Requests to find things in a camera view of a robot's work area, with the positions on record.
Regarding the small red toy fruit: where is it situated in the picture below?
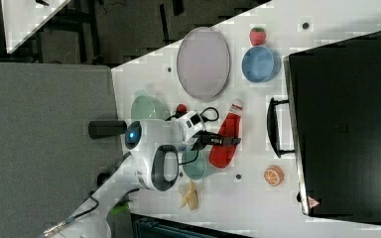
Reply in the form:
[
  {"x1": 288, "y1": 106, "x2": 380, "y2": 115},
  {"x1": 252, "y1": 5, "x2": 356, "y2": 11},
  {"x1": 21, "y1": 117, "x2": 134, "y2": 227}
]
[{"x1": 176, "y1": 104, "x2": 188, "y2": 114}]

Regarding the blue metal rail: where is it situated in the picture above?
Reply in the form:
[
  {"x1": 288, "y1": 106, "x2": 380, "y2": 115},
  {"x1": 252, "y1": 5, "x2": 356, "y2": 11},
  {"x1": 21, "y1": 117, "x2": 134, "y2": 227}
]
[{"x1": 131, "y1": 213, "x2": 249, "y2": 238}]

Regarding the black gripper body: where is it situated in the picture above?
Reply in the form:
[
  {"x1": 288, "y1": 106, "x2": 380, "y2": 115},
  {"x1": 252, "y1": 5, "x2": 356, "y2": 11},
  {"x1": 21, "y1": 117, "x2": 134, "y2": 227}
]
[{"x1": 194, "y1": 131, "x2": 222, "y2": 148}]

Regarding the green oval colander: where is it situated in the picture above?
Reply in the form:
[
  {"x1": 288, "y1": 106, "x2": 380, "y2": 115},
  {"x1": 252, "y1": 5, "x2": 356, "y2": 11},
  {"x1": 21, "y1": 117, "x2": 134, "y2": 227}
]
[{"x1": 131, "y1": 95, "x2": 171, "y2": 121}]

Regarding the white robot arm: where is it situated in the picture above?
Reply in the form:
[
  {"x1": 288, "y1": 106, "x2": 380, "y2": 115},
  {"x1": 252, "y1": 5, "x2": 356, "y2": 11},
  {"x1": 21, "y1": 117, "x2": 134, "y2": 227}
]
[{"x1": 38, "y1": 110, "x2": 240, "y2": 238}]

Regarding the toy orange half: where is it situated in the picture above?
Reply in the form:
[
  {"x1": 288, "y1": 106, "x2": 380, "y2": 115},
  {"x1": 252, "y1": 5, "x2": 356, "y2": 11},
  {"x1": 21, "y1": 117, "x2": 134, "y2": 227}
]
[{"x1": 263, "y1": 166, "x2": 284, "y2": 186}]

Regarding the red ketchup bottle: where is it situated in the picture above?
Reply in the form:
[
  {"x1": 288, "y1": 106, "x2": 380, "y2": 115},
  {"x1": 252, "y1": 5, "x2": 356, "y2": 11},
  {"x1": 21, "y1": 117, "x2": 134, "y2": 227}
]
[{"x1": 209, "y1": 99, "x2": 244, "y2": 169}]

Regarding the black cable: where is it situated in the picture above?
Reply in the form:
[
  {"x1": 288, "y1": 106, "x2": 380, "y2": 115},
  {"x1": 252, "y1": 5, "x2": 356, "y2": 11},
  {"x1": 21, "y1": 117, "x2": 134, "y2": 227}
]
[{"x1": 43, "y1": 106, "x2": 220, "y2": 237}]

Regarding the black toaster oven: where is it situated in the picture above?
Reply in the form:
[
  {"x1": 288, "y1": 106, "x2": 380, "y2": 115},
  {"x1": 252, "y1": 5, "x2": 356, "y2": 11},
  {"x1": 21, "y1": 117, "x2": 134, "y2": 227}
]
[{"x1": 283, "y1": 31, "x2": 381, "y2": 225}]

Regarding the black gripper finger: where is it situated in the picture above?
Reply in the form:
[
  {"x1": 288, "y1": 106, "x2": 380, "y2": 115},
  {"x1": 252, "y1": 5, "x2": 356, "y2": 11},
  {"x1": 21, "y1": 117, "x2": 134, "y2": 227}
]
[
  {"x1": 220, "y1": 139, "x2": 241, "y2": 147},
  {"x1": 219, "y1": 135, "x2": 241, "y2": 140}
]

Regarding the blue bowl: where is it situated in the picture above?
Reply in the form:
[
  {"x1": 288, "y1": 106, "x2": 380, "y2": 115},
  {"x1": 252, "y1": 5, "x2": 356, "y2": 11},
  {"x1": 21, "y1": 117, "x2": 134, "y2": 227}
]
[{"x1": 241, "y1": 46, "x2": 281, "y2": 83}]

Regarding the peeled toy banana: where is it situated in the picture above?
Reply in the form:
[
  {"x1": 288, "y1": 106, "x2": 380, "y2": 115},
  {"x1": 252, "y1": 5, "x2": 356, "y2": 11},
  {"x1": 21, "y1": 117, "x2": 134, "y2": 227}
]
[{"x1": 178, "y1": 180, "x2": 198, "y2": 210}]

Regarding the toy strawberry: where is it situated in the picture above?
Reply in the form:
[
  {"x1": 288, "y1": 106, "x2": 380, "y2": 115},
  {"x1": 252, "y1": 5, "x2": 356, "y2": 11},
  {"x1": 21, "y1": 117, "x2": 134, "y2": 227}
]
[{"x1": 249, "y1": 28, "x2": 266, "y2": 46}]

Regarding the green mug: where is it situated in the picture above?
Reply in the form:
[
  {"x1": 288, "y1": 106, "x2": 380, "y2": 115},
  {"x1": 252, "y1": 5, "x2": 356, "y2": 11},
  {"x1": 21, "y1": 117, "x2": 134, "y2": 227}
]
[{"x1": 181, "y1": 151, "x2": 217, "y2": 180}]

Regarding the grey oval plate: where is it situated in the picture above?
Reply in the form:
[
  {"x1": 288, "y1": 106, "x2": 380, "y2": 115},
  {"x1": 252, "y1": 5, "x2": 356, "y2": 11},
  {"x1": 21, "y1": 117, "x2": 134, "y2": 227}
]
[{"x1": 177, "y1": 27, "x2": 230, "y2": 101}]

